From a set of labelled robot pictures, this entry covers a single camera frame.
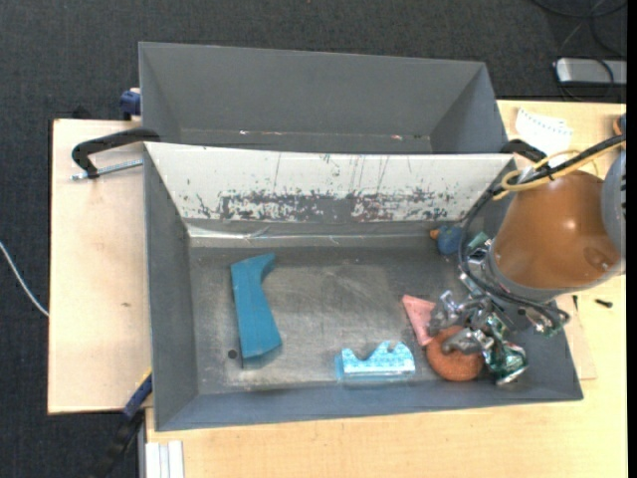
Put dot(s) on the pink triangular piece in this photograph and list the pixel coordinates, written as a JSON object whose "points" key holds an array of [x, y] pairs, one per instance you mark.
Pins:
{"points": [[419, 312]]}

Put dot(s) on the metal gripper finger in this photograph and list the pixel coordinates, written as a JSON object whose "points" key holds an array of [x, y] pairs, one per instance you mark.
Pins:
{"points": [[447, 307], [465, 341]]}

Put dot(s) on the blue and orange toy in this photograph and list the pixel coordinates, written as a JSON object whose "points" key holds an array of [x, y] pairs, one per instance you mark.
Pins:
{"points": [[449, 239]]}

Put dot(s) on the blue angled block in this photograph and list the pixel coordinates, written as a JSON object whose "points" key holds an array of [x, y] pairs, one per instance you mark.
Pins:
{"points": [[253, 311]]}

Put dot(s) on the orange round scrubber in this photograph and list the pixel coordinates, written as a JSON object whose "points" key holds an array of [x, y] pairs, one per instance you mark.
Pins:
{"points": [[450, 364]]}

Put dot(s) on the white paper strip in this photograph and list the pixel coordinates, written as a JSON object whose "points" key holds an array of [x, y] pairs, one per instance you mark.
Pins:
{"points": [[545, 130]]}

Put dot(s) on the small black screw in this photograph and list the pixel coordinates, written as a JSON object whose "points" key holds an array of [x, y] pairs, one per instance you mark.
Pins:
{"points": [[603, 303]]}

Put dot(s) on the pale wood board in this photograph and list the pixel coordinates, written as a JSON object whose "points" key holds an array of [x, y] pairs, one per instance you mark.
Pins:
{"points": [[94, 277]]}

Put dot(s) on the crushed green can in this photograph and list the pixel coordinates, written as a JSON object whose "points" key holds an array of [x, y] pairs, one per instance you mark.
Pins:
{"points": [[510, 359]]}

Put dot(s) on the grey metal bin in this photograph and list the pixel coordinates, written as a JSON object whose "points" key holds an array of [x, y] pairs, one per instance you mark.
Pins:
{"points": [[308, 292]]}

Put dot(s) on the light blue patterned sponge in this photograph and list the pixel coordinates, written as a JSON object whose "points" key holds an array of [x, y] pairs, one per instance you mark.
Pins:
{"points": [[378, 364]]}

